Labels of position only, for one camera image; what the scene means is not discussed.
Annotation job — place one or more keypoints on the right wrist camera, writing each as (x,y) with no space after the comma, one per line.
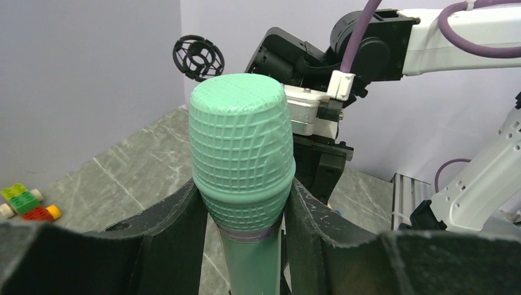
(318,113)

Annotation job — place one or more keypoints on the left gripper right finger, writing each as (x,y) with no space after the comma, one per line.
(330,255)

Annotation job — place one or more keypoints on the black shock-mount boom stand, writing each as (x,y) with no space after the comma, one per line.
(197,58)

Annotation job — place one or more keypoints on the green red brick car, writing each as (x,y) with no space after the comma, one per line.
(20,201)

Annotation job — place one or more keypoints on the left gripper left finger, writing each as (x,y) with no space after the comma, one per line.
(157,251)

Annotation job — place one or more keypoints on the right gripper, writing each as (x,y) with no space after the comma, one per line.
(320,162)

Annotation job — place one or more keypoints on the green toy microphone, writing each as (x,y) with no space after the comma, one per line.
(243,166)

